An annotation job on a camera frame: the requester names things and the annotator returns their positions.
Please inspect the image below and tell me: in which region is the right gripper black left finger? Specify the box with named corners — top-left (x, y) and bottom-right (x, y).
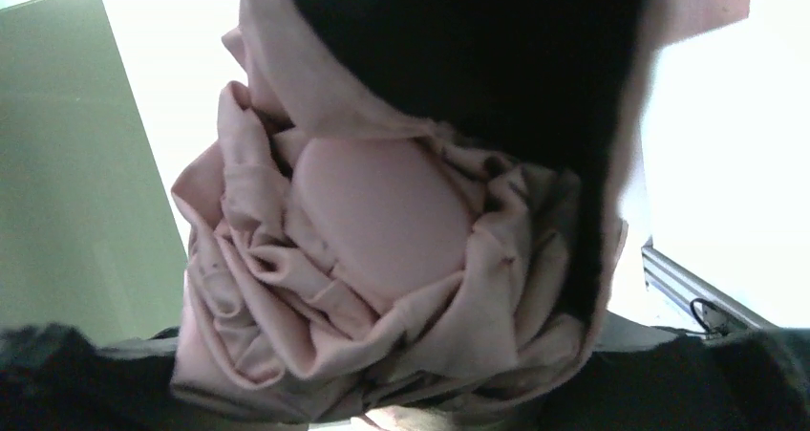
top-left (1, 323), bottom-right (266, 431)

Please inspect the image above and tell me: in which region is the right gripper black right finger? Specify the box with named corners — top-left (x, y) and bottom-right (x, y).
top-left (510, 329), bottom-right (809, 430)

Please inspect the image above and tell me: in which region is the pink black folding umbrella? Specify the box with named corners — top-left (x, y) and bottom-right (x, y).
top-left (169, 0), bottom-right (755, 431)

